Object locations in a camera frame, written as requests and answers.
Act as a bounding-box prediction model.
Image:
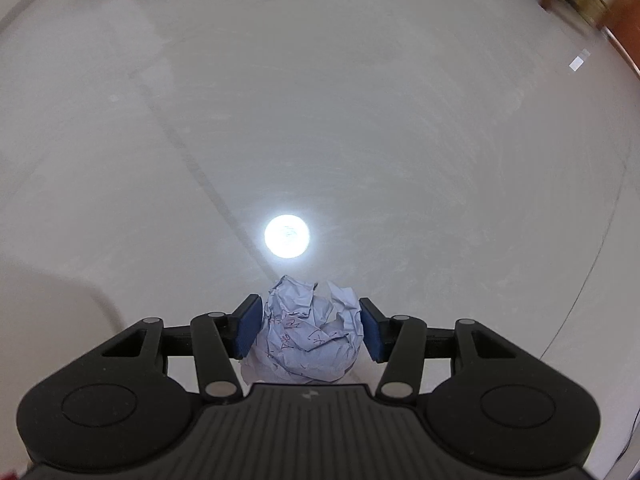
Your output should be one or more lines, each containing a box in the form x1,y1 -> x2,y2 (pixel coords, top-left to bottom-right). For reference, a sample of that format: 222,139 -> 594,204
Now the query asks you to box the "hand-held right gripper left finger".
75,294 -> 263,405

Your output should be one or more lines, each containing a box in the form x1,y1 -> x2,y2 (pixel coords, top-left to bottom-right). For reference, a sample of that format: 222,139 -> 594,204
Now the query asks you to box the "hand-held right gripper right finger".
359,297 -> 546,404

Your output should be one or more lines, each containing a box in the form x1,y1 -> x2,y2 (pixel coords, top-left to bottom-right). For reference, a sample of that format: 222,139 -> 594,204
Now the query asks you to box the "paper ball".
239,275 -> 366,386

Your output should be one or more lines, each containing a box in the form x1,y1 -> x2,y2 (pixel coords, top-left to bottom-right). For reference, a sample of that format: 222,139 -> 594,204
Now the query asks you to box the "white plastic trash bin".
0,255 -> 126,476

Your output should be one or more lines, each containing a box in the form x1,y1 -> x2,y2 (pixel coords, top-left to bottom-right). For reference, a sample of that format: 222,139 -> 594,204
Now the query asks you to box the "brown wooden door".
597,0 -> 640,78

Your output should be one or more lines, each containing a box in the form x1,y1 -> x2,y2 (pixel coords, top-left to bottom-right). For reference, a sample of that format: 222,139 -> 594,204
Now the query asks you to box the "black cable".
617,410 -> 640,461

